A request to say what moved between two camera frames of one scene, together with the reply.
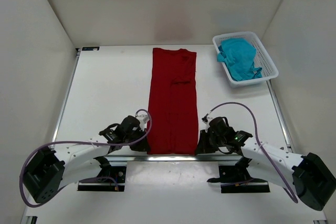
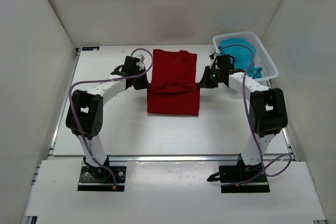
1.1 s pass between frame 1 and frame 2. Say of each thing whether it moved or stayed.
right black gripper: moved
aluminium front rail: stayed
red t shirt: moved
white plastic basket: stayed
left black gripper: moved
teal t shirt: stayed
